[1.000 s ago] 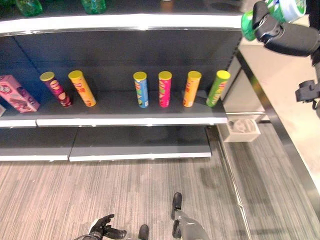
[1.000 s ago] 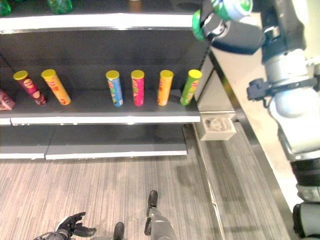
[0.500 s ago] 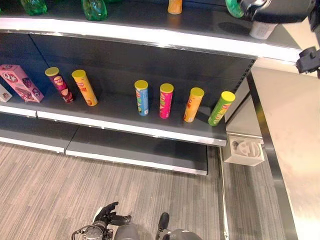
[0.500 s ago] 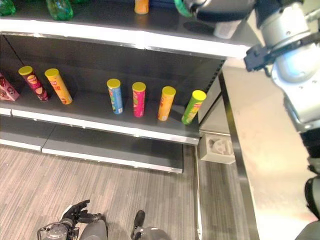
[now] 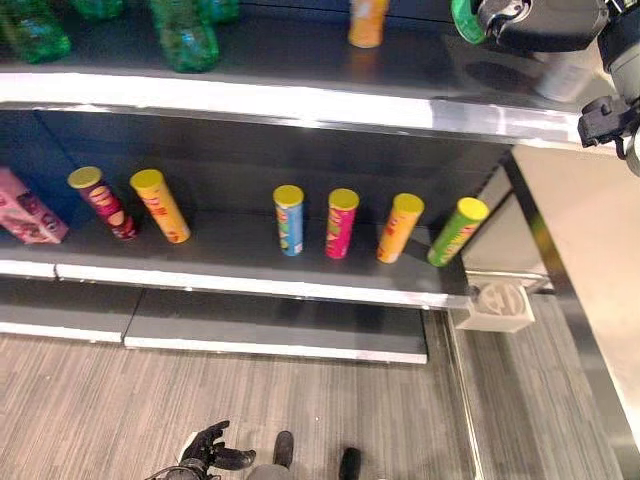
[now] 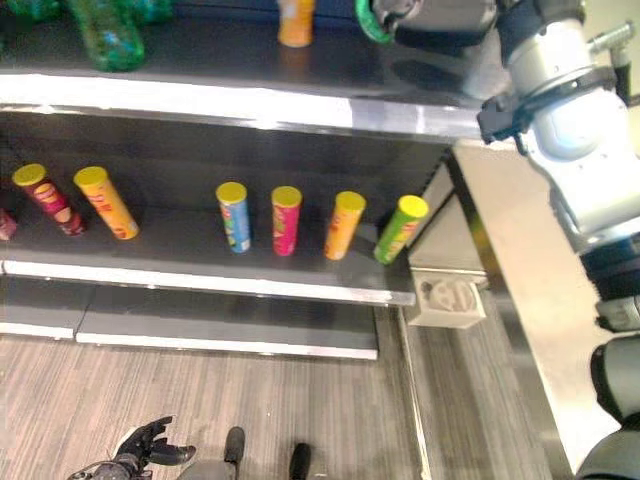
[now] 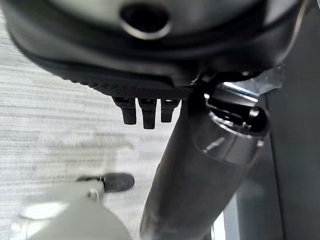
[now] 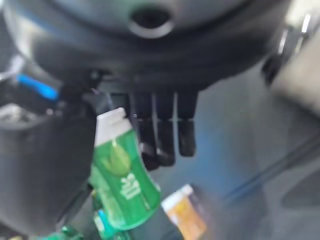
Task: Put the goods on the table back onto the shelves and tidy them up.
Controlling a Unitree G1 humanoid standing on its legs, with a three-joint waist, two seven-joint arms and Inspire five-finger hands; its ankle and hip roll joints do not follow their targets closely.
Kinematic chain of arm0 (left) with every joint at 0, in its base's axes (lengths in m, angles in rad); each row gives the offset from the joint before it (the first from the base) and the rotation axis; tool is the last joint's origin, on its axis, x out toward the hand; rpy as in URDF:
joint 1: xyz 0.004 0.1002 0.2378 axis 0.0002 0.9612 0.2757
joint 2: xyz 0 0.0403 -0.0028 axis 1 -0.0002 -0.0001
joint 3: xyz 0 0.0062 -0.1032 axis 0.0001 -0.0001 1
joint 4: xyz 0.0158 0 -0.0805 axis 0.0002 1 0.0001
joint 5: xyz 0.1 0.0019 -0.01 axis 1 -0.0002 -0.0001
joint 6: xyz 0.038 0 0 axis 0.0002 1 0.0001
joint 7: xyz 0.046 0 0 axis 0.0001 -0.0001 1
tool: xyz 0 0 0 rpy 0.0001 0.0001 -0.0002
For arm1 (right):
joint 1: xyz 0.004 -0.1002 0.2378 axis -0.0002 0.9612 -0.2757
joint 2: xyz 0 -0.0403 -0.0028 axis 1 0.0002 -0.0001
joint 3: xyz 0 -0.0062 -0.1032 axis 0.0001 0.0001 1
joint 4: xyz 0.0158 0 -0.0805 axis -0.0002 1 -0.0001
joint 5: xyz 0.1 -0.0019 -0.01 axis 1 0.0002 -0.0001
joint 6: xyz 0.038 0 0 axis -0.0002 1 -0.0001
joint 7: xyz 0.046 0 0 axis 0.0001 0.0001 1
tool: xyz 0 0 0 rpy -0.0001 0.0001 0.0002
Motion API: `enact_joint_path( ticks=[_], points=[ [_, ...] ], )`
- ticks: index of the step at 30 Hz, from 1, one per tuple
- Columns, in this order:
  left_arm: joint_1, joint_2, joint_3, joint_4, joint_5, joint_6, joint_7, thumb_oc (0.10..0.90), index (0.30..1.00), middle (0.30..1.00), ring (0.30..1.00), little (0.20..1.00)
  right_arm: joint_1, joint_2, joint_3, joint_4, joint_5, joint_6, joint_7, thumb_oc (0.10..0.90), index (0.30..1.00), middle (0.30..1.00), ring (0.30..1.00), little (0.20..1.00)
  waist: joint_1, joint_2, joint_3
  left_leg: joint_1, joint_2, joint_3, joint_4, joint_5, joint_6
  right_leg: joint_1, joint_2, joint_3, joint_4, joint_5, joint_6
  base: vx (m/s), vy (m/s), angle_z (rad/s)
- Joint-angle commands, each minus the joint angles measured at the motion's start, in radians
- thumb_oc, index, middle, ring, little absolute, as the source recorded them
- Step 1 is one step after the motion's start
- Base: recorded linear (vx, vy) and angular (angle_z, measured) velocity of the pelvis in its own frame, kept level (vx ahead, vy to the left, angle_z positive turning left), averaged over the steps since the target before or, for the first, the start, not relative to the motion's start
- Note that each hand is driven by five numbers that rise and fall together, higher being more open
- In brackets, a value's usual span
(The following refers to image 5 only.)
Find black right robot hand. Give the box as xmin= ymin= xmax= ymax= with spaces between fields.
xmin=476 ymin=0 xmax=612 ymax=53

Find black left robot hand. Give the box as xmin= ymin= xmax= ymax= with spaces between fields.
xmin=178 ymin=419 xmax=257 ymax=475

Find green cylindrical can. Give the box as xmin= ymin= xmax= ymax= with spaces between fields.
xmin=450 ymin=0 xmax=490 ymax=46

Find white grey cylindrical can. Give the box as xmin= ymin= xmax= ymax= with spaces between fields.
xmin=535 ymin=49 xmax=597 ymax=103

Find grey robot body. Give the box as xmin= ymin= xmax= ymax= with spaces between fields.
xmin=246 ymin=463 xmax=292 ymax=480

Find dark left robot foot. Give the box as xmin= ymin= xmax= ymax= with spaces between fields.
xmin=272 ymin=430 xmax=296 ymax=470

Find dark robot foot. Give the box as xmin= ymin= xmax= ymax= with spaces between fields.
xmin=272 ymin=430 xmax=296 ymax=470
xmin=338 ymin=446 xmax=363 ymax=480

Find dark right robot foot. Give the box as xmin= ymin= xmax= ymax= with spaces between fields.
xmin=338 ymin=446 xmax=363 ymax=480

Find green chips can yellow lid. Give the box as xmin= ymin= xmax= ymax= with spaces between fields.
xmin=426 ymin=196 xmax=491 ymax=268

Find blue chips can yellow lid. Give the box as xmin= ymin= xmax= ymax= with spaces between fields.
xmin=272 ymin=184 xmax=306 ymax=258

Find orange chips can yellow lid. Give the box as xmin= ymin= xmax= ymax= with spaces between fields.
xmin=375 ymin=193 xmax=426 ymax=265

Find pink chips can yellow lid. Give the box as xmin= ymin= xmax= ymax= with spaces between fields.
xmin=324 ymin=188 xmax=361 ymax=261

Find maroon chips can yellow lid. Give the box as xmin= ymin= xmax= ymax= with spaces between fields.
xmin=66 ymin=166 xmax=141 ymax=242

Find white box with round logo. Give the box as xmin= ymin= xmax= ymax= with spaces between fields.
xmin=453 ymin=280 xmax=536 ymax=334

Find pink snack box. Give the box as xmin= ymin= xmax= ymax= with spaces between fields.
xmin=0 ymin=166 xmax=70 ymax=246

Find dark shelf unit white edges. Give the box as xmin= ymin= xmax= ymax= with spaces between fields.
xmin=0 ymin=0 xmax=640 ymax=480

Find green plastic bottle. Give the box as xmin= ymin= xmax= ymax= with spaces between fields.
xmin=69 ymin=0 xmax=125 ymax=21
xmin=0 ymin=0 xmax=73 ymax=65
xmin=148 ymin=0 xmax=221 ymax=74
xmin=208 ymin=0 xmax=242 ymax=25

